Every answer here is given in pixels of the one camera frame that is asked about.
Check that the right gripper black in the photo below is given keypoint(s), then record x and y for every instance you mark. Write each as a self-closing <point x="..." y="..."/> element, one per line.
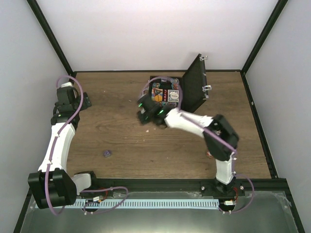
<point x="142" y="119"/>

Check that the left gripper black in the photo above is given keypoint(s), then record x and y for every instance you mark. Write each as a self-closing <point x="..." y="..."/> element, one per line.
<point x="88" y="104"/>

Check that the black poker set case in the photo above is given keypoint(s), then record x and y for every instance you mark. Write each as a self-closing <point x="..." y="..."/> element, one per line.
<point x="193" y="86"/>

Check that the purple poker chip stack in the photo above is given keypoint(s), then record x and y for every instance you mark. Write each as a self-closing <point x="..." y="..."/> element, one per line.
<point x="107" y="153"/>

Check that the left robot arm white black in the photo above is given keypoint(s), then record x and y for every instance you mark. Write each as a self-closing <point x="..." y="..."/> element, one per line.
<point x="51" y="185"/>

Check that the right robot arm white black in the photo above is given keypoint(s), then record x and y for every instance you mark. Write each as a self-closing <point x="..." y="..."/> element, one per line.
<point x="219" y="136"/>

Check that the red dice in case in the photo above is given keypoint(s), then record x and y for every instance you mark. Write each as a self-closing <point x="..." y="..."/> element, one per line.
<point x="165" y="95"/>

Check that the blue playing card deck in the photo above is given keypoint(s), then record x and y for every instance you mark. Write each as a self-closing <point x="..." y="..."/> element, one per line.
<point x="169" y="91"/>

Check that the white dealer button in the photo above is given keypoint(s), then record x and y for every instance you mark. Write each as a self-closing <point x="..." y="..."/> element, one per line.
<point x="174" y="96"/>

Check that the chips in case back slot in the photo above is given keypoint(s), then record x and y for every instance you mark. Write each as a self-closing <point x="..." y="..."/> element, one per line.
<point x="175" y="84"/>

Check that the metal sheet front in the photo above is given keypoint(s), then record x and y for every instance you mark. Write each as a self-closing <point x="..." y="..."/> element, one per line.
<point x="262" y="212"/>

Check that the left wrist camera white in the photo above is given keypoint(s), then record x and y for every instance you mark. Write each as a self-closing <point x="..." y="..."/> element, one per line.
<point x="68" y="84"/>

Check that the light blue slotted cable duct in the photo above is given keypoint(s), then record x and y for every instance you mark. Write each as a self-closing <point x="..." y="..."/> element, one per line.
<point x="150" y="204"/>

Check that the black frame post left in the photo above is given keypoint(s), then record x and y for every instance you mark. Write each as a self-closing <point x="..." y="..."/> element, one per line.
<point x="49" y="34"/>

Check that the black frame post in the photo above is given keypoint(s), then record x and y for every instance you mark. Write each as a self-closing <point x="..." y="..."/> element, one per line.
<point x="280" y="5"/>
<point x="49" y="34"/>

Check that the black front mounting rail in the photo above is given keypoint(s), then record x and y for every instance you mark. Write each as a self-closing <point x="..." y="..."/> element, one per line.
<point x="206" y="187"/>

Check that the black frame rail right side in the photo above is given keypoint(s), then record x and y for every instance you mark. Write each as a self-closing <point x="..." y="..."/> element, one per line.
<point x="262" y="137"/>

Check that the black frame post right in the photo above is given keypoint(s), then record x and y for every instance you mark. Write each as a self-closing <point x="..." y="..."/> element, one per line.
<point x="280" y="5"/>

